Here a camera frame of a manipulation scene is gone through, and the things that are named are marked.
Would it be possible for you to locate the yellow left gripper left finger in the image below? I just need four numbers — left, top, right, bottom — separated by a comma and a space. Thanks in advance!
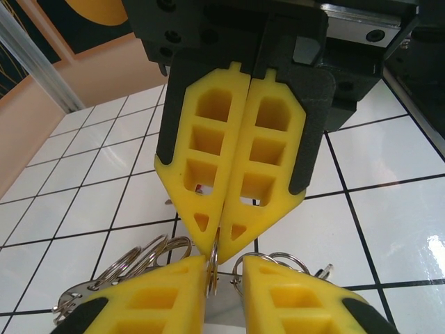
51, 255, 207, 334

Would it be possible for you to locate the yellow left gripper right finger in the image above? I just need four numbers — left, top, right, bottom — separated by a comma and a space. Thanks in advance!
242, 255, 399, 334

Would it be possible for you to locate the silver split keyring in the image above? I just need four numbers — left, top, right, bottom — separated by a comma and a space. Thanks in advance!
137, 234, 172, 269
92, 246, 144, 289
158, 237, 193, 267
204, 225, 220, 297
232, 255, 252, 292
269, 252, 309, 278

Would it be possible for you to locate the pile of metal key rings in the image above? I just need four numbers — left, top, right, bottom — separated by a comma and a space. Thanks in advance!
57, 264, 334, 326

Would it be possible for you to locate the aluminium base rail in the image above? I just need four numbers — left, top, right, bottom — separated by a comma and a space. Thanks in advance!
380, 64, 445, 159

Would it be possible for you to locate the aluminium frame post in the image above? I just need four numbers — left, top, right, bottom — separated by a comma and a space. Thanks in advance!
0, 5, 86, 114

